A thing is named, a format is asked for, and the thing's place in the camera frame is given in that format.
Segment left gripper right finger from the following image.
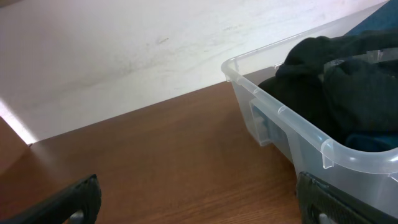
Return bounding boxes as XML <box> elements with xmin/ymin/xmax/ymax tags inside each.
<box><xmin>296</xmin><ymin>172</ymin><xmax>397</xmax><ymax>224</ymax></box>

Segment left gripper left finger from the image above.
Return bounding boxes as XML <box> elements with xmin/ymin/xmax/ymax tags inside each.
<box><xmin>1</xmin><ymin>174</ymin><xmax>101</xmax><ymax>224</ymax></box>

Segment blue shirt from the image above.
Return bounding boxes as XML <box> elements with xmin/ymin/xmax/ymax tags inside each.
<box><xmin>250</xmin><ymin>102</ymin><xmax>398</xmax><ymax>153</ymax></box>

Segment black garment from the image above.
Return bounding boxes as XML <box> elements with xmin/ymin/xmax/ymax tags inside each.
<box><xmin>259</xmin><ymin>29</ymin><xmax>397</xmax><ymax>142</ymax></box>

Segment dark blue jeans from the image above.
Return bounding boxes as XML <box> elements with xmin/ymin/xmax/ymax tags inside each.
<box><xmin>345</xmin><ymin>0</ymin><xmax>397</xmax><ymax>35</ymax></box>

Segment clear plastic storage bin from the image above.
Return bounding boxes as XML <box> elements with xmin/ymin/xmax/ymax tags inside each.
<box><xmin>221</xmin><ymin>3</ymin><xmax>397</xmax><ymax>217</ymax></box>

